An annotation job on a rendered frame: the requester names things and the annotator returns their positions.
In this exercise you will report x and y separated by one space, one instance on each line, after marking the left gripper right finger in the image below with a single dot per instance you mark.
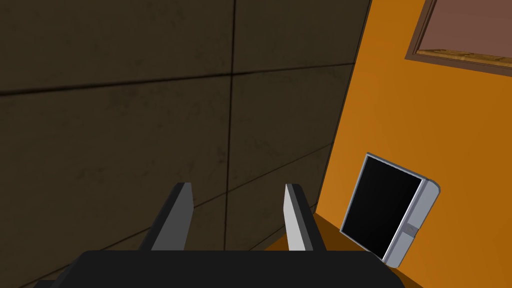
298 224

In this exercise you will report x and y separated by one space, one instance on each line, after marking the brown framed window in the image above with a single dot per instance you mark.
468 28

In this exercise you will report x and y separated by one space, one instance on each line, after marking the grey microwave with black door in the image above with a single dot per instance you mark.
384 208

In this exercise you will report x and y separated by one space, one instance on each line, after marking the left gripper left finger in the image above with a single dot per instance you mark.
172 224

